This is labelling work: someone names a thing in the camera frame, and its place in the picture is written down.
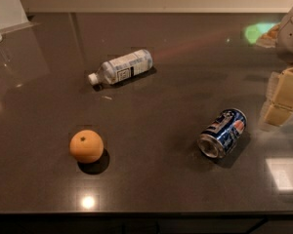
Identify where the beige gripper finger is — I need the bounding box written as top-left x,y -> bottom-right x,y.
256,23 -> 280,48
263,66 -> 293,127

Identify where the blue pepsi can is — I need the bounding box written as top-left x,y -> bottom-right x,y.
197,108 -> 247,159

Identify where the clear plastic water bottle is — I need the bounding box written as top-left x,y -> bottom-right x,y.
88,49 -> 153,86

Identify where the orange fruit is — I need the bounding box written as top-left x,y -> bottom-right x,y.
69,130 -> 104,164

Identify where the white slanted board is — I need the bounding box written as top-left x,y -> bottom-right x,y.
0,0 -> 32,31

